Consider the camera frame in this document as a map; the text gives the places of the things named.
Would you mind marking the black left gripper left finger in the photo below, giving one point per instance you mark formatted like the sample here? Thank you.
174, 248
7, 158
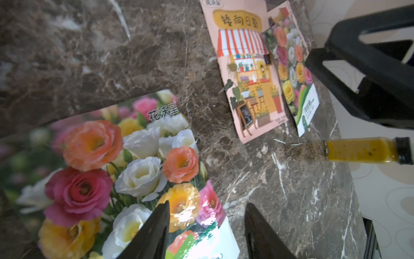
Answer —
150, 241

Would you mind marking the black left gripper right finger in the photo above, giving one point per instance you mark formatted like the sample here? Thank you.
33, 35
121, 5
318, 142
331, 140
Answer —
262, 240

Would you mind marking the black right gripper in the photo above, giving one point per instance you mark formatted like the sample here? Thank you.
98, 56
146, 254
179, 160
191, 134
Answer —
386, 93

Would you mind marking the flower seed packet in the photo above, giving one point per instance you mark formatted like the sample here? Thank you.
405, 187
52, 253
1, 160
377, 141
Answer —
86, 185
289, 51

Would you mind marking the orange striped seed packet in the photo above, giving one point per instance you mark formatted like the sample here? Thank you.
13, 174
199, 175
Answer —
250, 77

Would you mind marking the yellow bottle black cap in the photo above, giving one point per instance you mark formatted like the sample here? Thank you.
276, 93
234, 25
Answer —
378, 150

